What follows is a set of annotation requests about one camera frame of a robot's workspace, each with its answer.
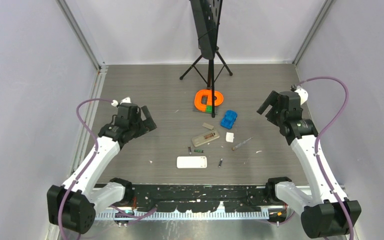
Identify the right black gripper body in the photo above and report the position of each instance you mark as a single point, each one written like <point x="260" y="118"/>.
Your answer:
<point x="276" y="115"/>

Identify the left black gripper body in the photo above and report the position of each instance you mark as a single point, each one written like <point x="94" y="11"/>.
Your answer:
<point x="137" y="127"/>

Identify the white air conditioner remote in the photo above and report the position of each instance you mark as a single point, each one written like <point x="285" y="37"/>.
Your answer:
<point x="191" y="162"/>

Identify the beige remote control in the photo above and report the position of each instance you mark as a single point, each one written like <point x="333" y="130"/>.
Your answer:
<point x="205" y="138"/>

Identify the white battery cover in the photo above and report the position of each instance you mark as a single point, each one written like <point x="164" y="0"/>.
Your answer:
<point x="229" y="137"/>

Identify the beige battery cover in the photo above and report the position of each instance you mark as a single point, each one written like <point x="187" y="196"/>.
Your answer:
<point x="208" y="126"/>

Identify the clear handle screwdriver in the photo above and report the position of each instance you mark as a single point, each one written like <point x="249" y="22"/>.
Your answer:
<point x="239" y="145"/>

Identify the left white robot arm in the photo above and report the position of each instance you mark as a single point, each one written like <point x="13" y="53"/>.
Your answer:
<point x="74" y="204"/>

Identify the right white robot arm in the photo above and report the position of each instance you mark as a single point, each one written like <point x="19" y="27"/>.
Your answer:
<point x="327" y="211"/>

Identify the blue toy car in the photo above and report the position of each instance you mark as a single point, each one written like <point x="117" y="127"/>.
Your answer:
<point x="228" y="119"/>

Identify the orange and green block toy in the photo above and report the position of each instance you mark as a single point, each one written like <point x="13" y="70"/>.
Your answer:
<point x="205" y="101"/>

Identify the black tripod stand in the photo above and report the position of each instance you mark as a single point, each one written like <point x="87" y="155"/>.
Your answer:
<point x="206" y="16"/>

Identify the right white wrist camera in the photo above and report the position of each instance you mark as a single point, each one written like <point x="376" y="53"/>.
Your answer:
<point x="303" y="94"/>

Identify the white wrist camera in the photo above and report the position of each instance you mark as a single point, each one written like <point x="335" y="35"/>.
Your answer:
<point x="303" y="94"/>
<point x="116" y="103"/>

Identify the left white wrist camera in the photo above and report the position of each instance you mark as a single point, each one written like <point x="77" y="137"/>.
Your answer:
<point x="116" y="103"/>

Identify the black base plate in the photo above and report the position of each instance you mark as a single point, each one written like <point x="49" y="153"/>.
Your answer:
<point x="166" y="198"/>

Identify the slotted cable duct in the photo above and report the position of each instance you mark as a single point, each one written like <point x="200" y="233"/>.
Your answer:
<point x="220" y="214"/>

